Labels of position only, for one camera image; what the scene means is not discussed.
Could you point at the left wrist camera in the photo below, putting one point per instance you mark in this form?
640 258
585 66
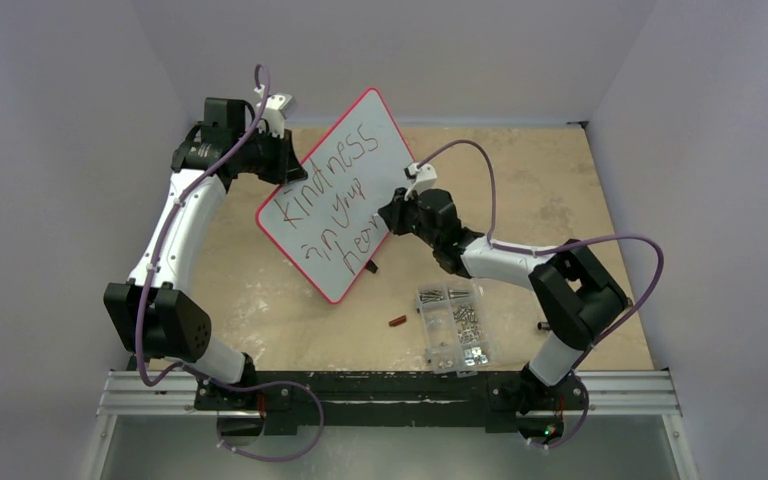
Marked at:
275 110

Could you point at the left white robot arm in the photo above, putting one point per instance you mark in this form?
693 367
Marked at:
152 311

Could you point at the clear plastic screw box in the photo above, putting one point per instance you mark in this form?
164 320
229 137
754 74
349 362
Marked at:
477 325

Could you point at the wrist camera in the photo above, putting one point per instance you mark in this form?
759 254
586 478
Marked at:
275 110
421 176

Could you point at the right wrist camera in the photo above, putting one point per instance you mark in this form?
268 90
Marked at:
421 176

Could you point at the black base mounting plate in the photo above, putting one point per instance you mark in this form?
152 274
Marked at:
494 401

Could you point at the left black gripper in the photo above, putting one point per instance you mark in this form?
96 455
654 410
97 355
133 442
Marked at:
287 168

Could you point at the black whiteboard clip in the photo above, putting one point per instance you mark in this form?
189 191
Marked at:
372 266

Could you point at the red marker cap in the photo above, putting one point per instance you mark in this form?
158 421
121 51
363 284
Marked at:
397 321

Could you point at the aluminium frame rail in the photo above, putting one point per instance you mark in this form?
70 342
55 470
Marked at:
260 303

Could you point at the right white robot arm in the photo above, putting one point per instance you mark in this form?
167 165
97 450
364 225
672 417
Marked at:
579 298

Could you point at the pink framed whiteboard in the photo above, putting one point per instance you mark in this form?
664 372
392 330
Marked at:
327 225

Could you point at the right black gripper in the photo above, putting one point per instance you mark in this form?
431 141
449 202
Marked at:
399 213

